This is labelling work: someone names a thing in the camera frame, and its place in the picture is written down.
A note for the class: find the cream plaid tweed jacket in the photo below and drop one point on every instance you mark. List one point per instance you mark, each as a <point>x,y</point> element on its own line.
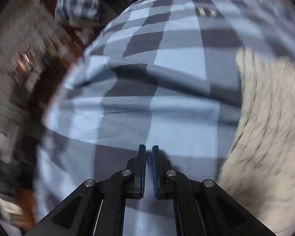
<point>259,173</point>

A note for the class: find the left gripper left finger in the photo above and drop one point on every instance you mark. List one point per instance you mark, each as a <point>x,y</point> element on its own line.
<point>97,208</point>

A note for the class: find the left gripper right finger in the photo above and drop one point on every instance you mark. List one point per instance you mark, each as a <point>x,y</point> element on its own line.
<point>201,208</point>

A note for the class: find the blue checkered bed sheet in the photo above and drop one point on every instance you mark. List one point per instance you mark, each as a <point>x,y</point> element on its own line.
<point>162,73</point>

